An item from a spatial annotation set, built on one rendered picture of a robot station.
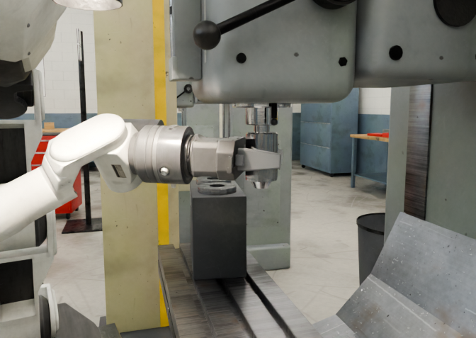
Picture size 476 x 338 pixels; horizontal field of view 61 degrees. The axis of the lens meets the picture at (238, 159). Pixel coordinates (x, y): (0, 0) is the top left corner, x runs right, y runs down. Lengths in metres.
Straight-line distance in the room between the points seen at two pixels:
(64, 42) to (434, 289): 9.32
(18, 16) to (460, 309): 0.87
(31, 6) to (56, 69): 8.87
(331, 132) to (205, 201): 6.99
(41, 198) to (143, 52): 1.74
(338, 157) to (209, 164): 7.39
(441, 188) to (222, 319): 0.47
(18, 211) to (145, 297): 1.94
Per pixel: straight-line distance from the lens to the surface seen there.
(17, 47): 0.85
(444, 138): 0.83
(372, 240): 2.46
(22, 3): 0.82
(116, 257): 2.42
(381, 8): 0.55
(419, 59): 0.57
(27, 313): 1.31
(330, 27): 0.53
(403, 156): 0.92
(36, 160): 5.18
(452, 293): 0.79
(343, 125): 7.92
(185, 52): 0.55
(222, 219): 0.90
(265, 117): 0.57
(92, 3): 0.53
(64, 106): 9.64
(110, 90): 2.28
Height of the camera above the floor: 1.30
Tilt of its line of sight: 7 degrees down
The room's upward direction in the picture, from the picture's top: straight up
